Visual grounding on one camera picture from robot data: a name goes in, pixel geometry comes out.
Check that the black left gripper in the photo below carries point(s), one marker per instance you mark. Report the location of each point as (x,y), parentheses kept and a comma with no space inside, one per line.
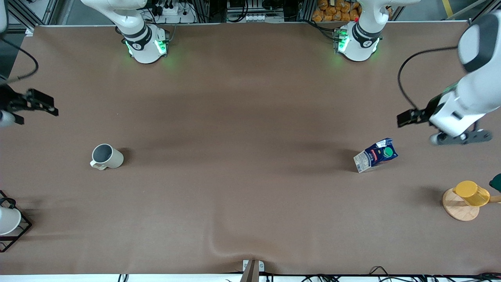
(432,105)

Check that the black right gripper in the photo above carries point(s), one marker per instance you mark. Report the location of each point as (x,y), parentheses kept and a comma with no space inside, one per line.
(8,101)

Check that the blue white milk carton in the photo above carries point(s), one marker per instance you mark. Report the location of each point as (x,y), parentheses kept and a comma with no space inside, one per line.
(376,156)

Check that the beige ceramic mug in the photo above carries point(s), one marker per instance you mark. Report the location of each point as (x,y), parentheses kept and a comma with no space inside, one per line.
(111,157)

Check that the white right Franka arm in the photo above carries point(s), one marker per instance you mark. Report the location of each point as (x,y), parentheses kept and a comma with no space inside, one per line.
(145,43)

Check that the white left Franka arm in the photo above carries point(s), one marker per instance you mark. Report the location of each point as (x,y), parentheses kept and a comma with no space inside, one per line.
(477,90)

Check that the yellow cup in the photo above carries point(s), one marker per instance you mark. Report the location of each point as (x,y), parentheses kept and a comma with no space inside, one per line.
(471,193)

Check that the white cup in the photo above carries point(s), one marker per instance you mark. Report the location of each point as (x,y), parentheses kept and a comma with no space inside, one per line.
(8,221)

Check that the round wooden mug stand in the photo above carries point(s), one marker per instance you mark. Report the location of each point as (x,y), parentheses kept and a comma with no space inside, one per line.
(460,211)

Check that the dark green object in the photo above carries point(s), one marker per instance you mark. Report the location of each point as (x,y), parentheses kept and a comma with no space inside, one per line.
(496,183)

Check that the bag of orange snacks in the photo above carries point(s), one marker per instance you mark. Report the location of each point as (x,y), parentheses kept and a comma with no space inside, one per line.
(336,11)

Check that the brown table cloth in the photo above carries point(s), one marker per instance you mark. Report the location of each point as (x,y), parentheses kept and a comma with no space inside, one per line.
(250,117)

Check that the white power strip with plugs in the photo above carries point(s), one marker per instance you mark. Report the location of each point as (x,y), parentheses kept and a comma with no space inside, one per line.
(176,12)

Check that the small white power strip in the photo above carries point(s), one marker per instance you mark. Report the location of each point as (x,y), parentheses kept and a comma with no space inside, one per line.
(255,17)

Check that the aluminium frame profile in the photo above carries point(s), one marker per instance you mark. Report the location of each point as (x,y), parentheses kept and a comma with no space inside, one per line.
(39,13)

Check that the metal table clamp bracket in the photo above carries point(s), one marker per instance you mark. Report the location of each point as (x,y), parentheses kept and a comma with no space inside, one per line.
(252,270)

